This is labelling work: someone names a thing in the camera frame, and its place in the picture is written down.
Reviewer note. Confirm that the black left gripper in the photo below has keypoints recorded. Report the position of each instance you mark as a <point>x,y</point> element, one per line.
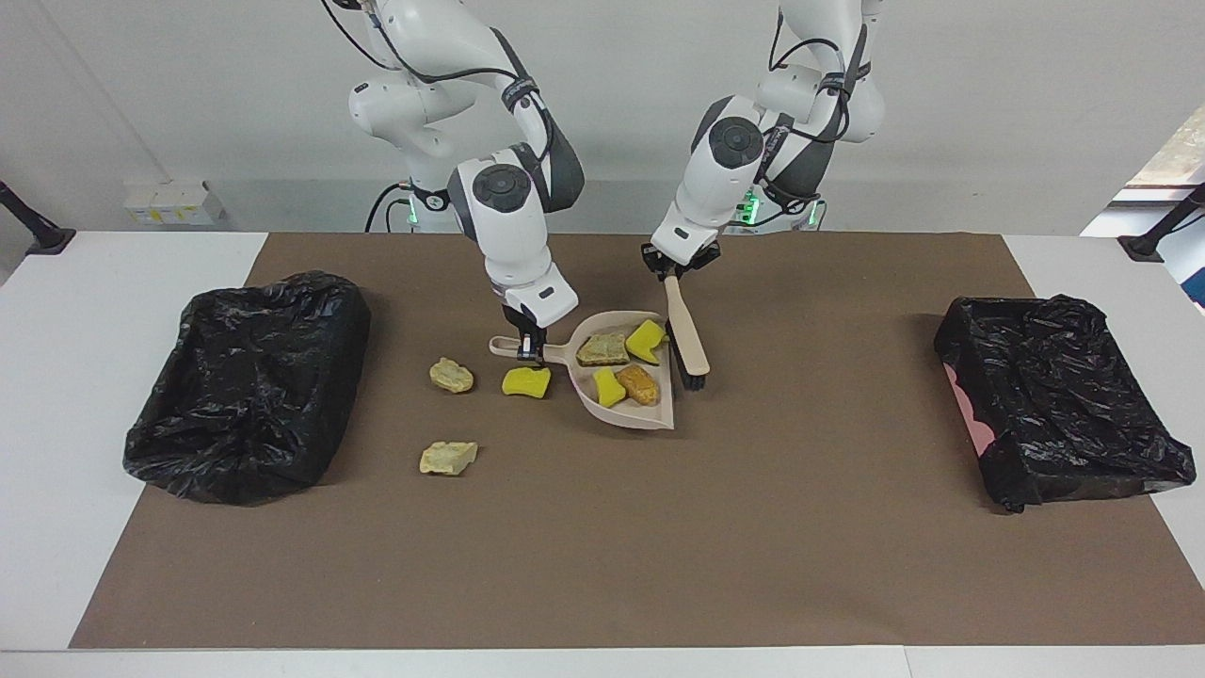
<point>680,266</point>

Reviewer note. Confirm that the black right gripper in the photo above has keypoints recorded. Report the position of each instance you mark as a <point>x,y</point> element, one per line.
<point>525,318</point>

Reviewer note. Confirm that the tan foam chunk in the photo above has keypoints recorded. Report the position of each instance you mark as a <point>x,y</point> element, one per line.
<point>447,459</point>
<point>602,350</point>
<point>452,376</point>

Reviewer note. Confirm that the beige brush with black bristles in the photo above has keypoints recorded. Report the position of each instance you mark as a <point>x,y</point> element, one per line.
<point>687,339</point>

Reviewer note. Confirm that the wedge yellow sponge piece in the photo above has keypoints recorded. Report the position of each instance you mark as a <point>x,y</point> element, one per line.
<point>609,388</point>

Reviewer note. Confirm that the notched yellow green sponge piece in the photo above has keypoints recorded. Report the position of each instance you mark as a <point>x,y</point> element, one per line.
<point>645,341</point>

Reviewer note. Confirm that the brown cork piece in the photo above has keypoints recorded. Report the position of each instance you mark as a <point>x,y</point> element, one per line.
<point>640,385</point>

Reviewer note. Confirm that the beige plastic dustpan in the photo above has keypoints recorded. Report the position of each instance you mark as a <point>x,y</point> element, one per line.
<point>640,417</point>

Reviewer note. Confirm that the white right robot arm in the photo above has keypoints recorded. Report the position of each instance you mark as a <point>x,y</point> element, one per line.
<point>508,217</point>

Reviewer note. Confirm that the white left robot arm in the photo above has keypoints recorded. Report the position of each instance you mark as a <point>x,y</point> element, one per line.
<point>725,160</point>

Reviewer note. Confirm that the bin lined with black bag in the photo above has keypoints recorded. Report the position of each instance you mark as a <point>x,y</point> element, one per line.
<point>254,395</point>

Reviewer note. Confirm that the pink bin with black bag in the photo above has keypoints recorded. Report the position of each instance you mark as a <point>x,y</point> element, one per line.
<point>1064,395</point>

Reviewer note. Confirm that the brown table mat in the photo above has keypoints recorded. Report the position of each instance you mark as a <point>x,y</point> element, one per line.
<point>847,565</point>

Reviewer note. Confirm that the white wall socket box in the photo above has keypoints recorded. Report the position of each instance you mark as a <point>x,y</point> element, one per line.
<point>174,202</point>

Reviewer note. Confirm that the black camera stand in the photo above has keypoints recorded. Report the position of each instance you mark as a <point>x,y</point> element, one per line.
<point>38,231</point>
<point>1153,243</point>

